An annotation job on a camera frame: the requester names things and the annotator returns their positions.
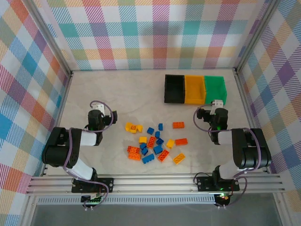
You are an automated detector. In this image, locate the aluminium side rail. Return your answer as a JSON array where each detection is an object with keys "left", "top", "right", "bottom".
[
  {"left": 40, "top": 70, "right": 74, "bottom": 177},
  {"left": 234, "top": 68, "right": 271, "bottom": 175}
]

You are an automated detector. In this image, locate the yellow plastic bin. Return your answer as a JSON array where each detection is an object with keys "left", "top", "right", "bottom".
[{"left": 183, "top": 74, "right": 207, "bottom": 105}]

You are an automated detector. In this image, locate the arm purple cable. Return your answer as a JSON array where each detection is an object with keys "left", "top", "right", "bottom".
[
  {"left": 63, "top": 100, "right": 118, "bottom": 210},
  {"left": 193, "top": 101, "right": 261, "bottom": 209}
]

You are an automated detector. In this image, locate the green plastic bin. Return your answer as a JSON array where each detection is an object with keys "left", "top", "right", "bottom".
[{"left": 203, "top": 75, "right": 228, "bottom": 106}]

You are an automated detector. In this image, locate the grey slotted cable duct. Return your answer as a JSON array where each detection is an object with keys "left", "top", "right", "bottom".
[{"left": 37, "top": 196, "right": 217, "bottom": 206}]

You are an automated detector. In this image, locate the aluminium front mounting rail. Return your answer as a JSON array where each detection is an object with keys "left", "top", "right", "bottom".
[{"left": 25, "top": 173, "right": 285, "bottom": 196}]

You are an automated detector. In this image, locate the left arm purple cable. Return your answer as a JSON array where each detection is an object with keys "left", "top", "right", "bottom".
[{"left": 63, "top": 100, "right": 118, "bottom": 210}]

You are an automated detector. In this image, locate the aluminium frame post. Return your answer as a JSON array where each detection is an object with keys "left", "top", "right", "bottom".
[
  {"left": 24, "top": 0, "right": 73, "bottom": 78},
  {"left": 234, "top": 0, "right": 282, "bottom": 74}
]

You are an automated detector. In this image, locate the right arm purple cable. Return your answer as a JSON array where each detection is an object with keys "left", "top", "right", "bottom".
[{"left": 193, "top": 101, "right": 261, "bottom": 209}]

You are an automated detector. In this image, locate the blue long lego brick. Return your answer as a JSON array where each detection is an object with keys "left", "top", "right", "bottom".
[{"left": 142, "top": 153, "right": 155, "bottom": 165}]

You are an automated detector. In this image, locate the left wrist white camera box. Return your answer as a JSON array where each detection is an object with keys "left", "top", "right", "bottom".
[{"left": 91, "top": 103, "right": 105, "bottom": 116}]

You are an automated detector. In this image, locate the yellow long lego brick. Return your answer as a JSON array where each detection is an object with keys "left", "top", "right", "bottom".
[{"left": 173, "top": 153, "right": 186, "bottom": 165}]

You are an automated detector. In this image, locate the black plastic bin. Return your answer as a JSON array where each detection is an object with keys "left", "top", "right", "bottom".
[{"left": 164, "top": 74, "right": 186, "bottom": 104}]

